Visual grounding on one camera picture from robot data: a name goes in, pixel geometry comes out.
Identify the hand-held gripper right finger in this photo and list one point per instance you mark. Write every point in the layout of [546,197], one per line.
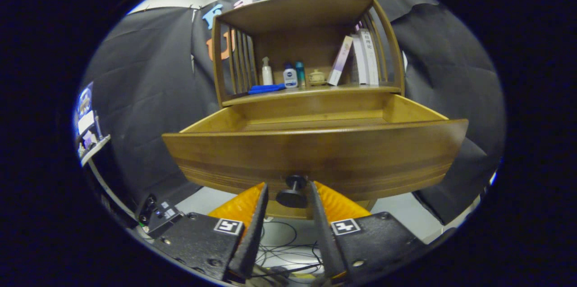
[327,242]

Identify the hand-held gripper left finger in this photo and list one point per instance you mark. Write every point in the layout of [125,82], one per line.
[254,242]

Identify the black drawer knob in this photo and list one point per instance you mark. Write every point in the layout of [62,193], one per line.
[292,198]

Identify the wooden drawer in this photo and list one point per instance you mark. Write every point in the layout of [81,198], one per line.
[315,152]

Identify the wooden countertop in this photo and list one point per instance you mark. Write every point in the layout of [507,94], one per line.
[288,92]

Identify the wooden cabinet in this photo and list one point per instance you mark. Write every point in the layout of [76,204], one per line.
[311,48]

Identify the black electronic box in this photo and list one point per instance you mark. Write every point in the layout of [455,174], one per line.
[157,219]

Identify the blue folded cloth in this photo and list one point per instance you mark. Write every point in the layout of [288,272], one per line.
[266,88]

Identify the beige lidded tea cup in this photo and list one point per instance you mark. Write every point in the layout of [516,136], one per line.
[317,78]

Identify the white lotion bottle blue cap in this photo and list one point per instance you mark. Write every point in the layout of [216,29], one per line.
[290,79]

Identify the white pump bottle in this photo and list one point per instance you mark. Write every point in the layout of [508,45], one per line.
[267,75]

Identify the teal blue bottle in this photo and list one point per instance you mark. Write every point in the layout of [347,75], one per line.
[300,73]

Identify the dark patterned book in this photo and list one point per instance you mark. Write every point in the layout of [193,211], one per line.
[357,66]

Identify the purple cover book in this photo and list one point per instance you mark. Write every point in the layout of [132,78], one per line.
[339,64]

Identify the small white shelf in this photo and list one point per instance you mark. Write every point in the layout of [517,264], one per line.
[94,149]

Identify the white book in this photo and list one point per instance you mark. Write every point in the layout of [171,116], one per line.
[370,57]

